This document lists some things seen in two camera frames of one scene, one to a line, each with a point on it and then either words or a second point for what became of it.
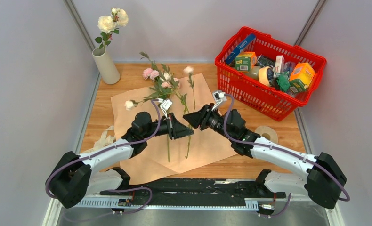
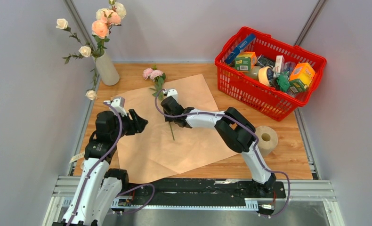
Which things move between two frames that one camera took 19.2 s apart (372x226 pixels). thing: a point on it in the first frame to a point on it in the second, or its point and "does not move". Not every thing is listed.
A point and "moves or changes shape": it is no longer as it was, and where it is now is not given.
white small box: [279, 65] does not move
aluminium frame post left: [80, 25] does not move
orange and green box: [302, 76] does not move
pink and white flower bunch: [168, 84] moves or changes shape
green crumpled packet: [283, 81] does not move
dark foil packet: [263, 60] does not move
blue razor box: [243, 44] does not move
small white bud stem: [130, 104] to [84, 52]
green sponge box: [245, 61] does not move
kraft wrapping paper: [163, 157] does not move
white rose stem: [107, 25] to [118, 7]
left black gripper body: [166, 126] to [128, 128]
